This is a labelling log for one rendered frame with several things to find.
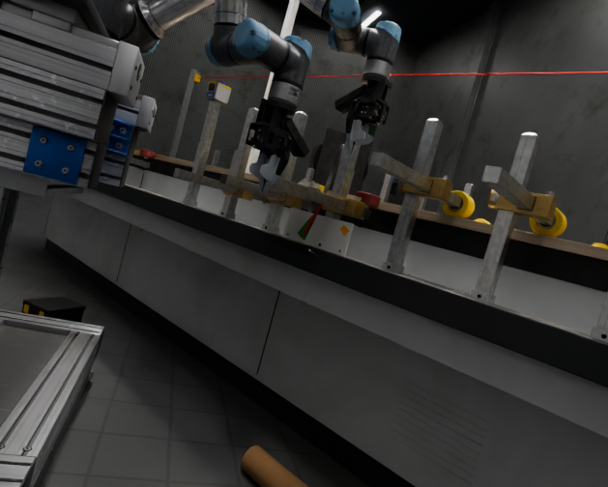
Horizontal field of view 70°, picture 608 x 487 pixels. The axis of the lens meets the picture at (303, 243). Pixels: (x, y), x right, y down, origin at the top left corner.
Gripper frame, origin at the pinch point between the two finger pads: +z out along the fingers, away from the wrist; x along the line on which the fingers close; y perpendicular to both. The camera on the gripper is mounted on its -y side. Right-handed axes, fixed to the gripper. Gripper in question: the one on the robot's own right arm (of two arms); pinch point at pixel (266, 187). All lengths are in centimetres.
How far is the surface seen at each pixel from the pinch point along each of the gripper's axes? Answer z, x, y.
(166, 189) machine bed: 10, -133, -54
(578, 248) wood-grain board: -6, 59, -51
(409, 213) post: -4.1, 22.2, -32.2
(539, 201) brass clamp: -13, 53, -31
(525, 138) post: -27, 46, -32
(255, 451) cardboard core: 75, 1, -23
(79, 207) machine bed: 40, -236, -54
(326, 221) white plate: 4.1, -3.9, -31.5
